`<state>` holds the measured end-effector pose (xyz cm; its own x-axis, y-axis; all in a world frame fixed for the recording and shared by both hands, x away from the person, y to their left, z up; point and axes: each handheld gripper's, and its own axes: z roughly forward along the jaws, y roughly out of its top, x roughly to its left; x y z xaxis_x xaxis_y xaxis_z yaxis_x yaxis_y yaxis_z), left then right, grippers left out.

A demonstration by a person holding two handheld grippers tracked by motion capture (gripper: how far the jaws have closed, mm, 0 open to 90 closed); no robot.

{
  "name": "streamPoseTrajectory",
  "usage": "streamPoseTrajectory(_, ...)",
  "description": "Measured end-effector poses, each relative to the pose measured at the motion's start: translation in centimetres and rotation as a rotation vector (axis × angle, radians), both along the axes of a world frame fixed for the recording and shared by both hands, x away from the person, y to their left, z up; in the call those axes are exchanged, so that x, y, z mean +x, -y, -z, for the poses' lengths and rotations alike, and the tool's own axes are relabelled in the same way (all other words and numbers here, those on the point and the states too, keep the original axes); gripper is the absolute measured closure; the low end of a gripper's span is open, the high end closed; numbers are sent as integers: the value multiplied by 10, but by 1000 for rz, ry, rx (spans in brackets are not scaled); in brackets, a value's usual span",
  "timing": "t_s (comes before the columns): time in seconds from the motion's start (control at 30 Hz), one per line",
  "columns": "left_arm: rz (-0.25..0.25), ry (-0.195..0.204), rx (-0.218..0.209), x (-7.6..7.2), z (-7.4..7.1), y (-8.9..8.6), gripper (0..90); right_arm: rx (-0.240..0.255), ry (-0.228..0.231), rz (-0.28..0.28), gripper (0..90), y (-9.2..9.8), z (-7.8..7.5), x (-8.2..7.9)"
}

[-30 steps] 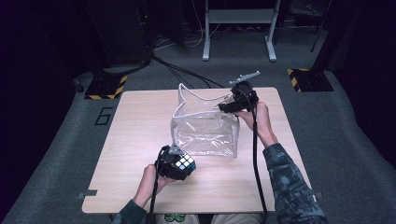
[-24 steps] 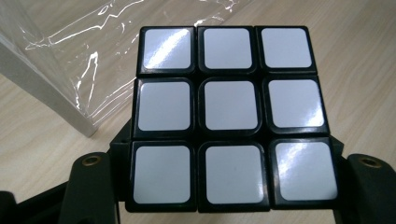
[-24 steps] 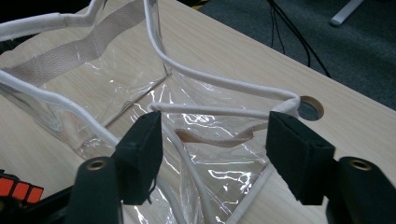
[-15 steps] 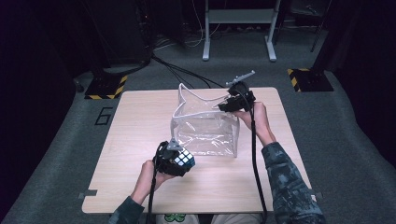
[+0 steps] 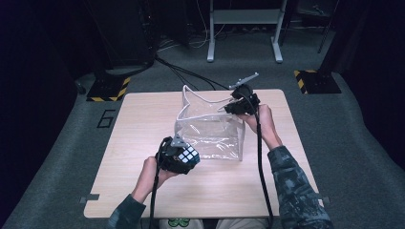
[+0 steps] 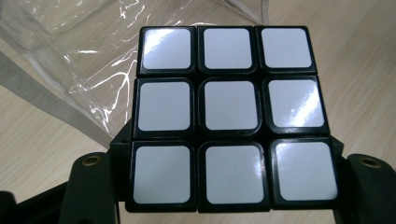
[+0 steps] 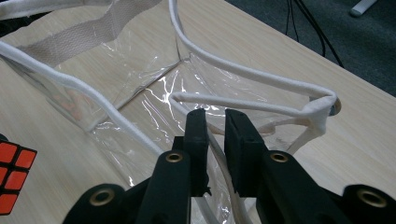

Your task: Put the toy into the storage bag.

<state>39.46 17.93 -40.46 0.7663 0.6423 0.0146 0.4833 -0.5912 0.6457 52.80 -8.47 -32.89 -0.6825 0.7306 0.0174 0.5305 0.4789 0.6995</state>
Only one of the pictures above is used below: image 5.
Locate person's right hand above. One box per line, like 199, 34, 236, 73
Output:
236, 104, 284, 151

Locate white floor cables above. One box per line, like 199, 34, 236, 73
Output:
158, 0, 227, 52

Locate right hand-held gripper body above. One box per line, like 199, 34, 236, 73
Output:
224, 72, 261, 115

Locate dark curtain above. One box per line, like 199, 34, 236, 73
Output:
0, 0, 79, 220
330, 0, 405, 171

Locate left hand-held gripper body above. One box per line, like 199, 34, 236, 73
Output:
156, 133, 193, 176

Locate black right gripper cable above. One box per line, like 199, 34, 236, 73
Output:
241, 94, 275, 229

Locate black stand pole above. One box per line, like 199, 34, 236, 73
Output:
317, 0, 354, 74

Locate white metal stand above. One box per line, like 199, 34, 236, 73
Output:
206, 0, 285, 64

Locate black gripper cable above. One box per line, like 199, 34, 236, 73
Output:
241, 94, 275, 229
148, 149, 162, 229

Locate black floor cables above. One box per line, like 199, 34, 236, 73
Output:
154, 54, 231, 92

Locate black equipment cabinet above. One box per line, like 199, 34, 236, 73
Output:
83, 0, 159, 71

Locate colourful puzzle cube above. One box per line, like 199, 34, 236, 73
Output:
177, 144, 202, 165

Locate black striped stand base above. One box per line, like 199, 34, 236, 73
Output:
293, 69, 343, 95
86, 73, 132, 103

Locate transparent plastic bag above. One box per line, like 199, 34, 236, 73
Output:
174, 84, 247, 162

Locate person's left hand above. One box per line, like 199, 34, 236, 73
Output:
139, 156, 180, 193

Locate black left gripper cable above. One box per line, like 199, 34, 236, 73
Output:
148, 149, 162, 229

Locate person's right leg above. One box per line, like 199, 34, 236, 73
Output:
215, 218, 269, 229

